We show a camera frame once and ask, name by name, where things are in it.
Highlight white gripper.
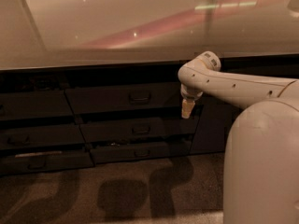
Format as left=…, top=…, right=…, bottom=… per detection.
left=180, top=85, right=203, bottom=119

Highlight dark drawer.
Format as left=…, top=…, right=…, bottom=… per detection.
left=65, top=82, right=180, bottom=114
left=80, top=117, right=199, bottom=143
left=0, top=150, right=93, bottom=175
left=0, top=124, right=84, bottom=150
left=0, top=91, right=72, bottom=120
left=91, top=139, right=192, bottom=163

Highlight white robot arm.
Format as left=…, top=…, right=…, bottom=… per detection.
left=178, top=51, right=299, bottom=224

